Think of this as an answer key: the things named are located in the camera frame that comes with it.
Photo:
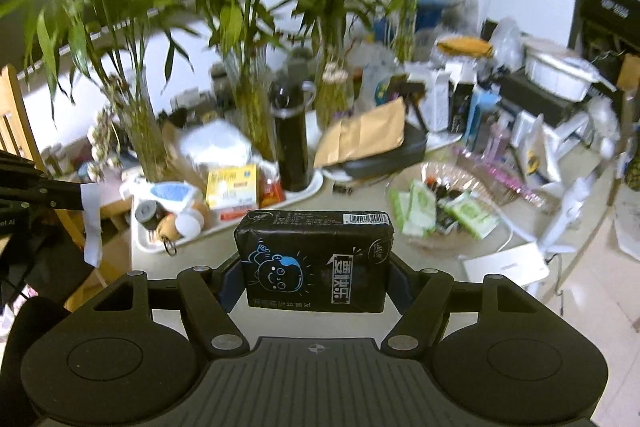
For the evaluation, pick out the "black tissue pack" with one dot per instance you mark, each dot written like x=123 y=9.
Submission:
x=315 y=262

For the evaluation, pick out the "dried flower bunch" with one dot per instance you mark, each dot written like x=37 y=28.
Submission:
x=105 y=132

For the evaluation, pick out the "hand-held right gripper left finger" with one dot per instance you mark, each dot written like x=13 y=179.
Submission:
x=231 y=287

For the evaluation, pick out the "white foil-lidded food container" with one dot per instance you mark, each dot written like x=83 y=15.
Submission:
x=565 y=72

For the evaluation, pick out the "black thermos bottle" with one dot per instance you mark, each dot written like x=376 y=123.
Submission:
x=292 y=137

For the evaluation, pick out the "wooden chair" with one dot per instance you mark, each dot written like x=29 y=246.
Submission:
x=15 y=117

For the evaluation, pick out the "pink clear plastic wrap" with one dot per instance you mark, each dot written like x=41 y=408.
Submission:
x=500 y=177

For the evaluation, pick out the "black hair clip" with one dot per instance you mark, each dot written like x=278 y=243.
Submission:
x=342 y=190

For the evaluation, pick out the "brown paper envelope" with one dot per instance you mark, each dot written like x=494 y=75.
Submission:
x=360 y=137

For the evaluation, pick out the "glass bowl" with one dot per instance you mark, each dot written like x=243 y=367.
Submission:
x=450 y=182

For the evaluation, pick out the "small red packet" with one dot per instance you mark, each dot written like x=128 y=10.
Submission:
x=272 y=192

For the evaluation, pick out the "white plastic bag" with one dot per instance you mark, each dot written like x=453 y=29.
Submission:
x=630 y=227

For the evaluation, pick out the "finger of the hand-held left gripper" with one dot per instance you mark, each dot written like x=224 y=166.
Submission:
x=55 y=196

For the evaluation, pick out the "white flat box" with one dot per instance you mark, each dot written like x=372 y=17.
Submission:
x=505 y=267

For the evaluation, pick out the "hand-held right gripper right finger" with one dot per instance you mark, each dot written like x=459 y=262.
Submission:
x=397 y=287

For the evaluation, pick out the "black oval case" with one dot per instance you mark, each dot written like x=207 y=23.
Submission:
x=390 y=157

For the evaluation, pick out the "black carton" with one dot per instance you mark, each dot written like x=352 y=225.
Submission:
x=462 y=107

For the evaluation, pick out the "white paper bag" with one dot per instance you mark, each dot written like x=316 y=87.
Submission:
x=537 y=147

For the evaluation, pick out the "white round lid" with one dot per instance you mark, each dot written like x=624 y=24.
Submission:
x=190 y=223

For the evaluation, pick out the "dark green round jar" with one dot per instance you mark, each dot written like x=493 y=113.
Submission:
x=147 y=214

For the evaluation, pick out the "orange cloth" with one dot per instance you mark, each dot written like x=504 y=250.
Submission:
x=465 y=47

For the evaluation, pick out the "white paper strip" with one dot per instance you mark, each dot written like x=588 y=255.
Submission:
x=92 y=227

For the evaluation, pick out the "white gimbal stand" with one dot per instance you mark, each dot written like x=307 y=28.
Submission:
x=575 y=197

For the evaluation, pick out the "crumpled clear plastic bag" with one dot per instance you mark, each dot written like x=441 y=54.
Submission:
x=506 y=42

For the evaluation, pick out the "white blue tube bottle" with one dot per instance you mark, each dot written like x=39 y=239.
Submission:
x=170 y=196

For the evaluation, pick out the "green wipes packet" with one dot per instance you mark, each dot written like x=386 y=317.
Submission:
x=472 y=217
x=412 y=207

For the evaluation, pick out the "yellow medicine box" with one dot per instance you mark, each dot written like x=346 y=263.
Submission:
x=232 y=187

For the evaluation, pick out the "white plate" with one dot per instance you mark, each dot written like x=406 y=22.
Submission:
x=310 y=189

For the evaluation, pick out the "pink bottle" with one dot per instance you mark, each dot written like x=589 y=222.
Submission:
x=500 y=132

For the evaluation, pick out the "blue white carton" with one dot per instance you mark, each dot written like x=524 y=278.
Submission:
x=482 y=114

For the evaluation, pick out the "black flat box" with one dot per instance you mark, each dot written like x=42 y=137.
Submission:
x=535 y=97

